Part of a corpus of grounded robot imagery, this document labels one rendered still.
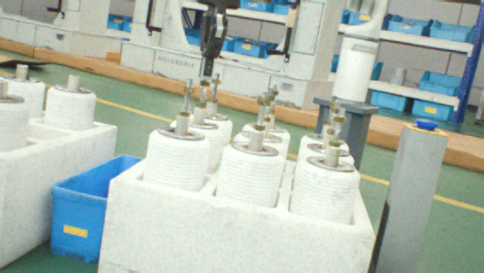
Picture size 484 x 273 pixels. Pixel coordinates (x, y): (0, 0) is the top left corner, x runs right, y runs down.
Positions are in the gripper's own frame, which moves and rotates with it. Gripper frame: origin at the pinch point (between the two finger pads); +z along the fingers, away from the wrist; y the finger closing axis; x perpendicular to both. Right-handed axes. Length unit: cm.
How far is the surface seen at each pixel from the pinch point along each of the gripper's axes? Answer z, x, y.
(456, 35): -49, -303, 360
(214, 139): 11.7, -2.7, -4.0
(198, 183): 16.8, 1.0, -14.4
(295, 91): 17, -89, 198
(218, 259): 25.8, -2.3, -21.8
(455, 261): 36, -67, 6
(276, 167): 11.7, -9.3, -19.3
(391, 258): 28.8, -38.2, -10.4
